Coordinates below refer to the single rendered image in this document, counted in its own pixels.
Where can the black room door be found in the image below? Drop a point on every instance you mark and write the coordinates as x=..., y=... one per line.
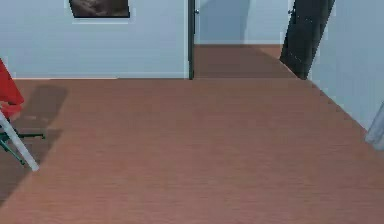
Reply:
x=305, y=36
x=191, y=36

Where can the white table leg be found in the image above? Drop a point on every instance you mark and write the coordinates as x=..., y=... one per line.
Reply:
x=18, y=143

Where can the red office chair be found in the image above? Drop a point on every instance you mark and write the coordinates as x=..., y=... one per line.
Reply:
x=9, y=93

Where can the grey furniture leg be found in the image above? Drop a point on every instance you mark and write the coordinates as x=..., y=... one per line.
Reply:
x=377, y=130

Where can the dark framed wall picture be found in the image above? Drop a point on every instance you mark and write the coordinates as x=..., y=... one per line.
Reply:
x=100, y=8

